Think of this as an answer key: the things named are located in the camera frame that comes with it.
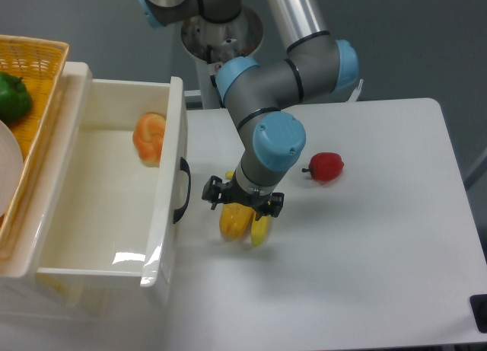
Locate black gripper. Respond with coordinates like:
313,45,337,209
202,176,285,221

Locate white top drawer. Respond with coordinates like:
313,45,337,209
37,77,191,303

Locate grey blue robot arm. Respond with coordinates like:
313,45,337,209
138,0,359,217

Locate white drawer cabinet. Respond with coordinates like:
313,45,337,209
1,62,92,318

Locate yellow bell pepper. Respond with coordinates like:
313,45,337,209
219,203,254,241

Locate yellow banana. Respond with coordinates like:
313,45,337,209
225,170,272,248

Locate red bell pepper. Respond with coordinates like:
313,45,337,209
301,152,345,182

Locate orange bread roll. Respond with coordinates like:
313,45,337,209
132,113,166,167

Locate white plate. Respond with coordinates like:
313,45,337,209
0,122,24,215

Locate yellow woven basket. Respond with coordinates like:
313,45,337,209
1,35,69,257

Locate green bell pepper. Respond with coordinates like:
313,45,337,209
1,72,33,124

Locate black corner object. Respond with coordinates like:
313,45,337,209
469,294,487,333

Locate white table bracket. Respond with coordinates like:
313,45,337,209
348,78,364,103

